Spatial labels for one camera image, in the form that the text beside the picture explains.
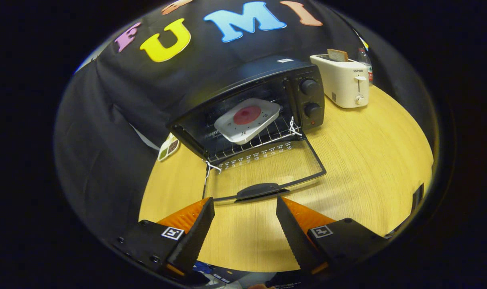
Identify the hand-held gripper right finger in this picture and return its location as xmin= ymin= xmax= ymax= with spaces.
xmin=276 ymin=195 xmax=388 ymax=278

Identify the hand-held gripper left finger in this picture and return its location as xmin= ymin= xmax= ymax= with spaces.
xmin=113 ymin=197 xmax=216 ymax=281

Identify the white square plate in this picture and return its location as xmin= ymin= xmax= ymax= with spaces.
xmin=214 ymin=98 xmax=281 ymax=145

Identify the black toaster oven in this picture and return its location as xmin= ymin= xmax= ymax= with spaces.
xmin=167 ymin=55 xmax=327 ymax=202

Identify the pink ham slice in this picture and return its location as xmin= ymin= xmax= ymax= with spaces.
xmin=233 ymin=105 xmax=261 ymax=125

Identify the white pop-up toaster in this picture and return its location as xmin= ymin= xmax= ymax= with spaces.
xmin=310 ymin=54 xmax=370 ymax=109

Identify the divided dish of beans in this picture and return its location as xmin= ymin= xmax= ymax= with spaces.
xmin=158 ymin=133 xmax=180 ymax=162

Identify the brown bread slice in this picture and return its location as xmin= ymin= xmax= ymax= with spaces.
xmin=327 ymin=49 xmax=349 ymax=62

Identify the clear water bottle red label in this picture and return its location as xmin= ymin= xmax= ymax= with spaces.
xmin=358 ymin=47 xmax=373 ymax=83

